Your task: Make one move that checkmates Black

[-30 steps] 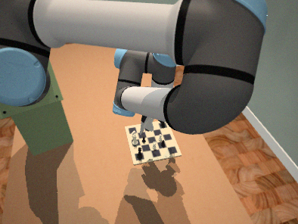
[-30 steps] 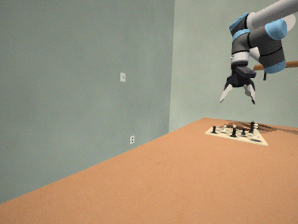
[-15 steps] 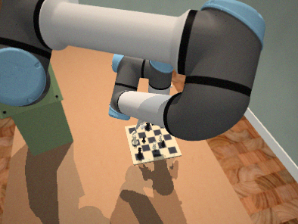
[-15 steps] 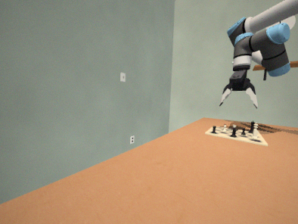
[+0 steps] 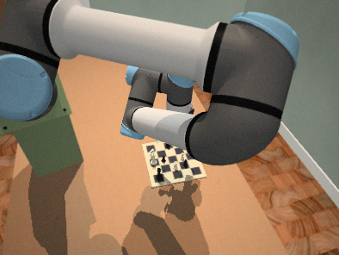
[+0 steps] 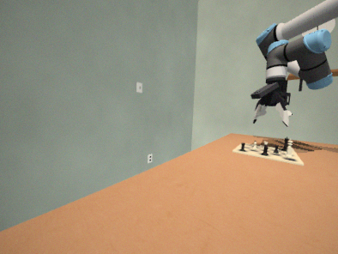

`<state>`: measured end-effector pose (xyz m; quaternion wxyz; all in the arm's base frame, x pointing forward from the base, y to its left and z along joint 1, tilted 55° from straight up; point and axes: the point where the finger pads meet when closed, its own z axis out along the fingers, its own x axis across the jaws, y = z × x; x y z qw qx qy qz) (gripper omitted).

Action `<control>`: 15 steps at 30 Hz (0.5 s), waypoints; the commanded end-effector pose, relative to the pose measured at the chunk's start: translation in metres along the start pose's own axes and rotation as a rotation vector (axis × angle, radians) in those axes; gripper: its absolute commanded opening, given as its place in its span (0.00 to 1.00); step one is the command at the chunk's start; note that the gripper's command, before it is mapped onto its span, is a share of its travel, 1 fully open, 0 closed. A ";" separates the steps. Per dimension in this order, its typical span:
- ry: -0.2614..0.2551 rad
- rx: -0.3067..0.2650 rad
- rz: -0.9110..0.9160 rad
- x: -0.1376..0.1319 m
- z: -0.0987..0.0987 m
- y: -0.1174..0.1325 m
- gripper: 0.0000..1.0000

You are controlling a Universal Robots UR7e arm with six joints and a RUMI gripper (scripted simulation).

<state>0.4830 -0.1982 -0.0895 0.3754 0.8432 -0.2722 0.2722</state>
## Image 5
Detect chessboard with pieces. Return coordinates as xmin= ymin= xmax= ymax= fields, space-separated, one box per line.
xmin=142 ymin=141 xmax=206 ymax=188

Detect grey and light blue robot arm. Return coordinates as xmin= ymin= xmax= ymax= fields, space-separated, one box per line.
xmin=0 ymin=0 xmax=299 ymax=165

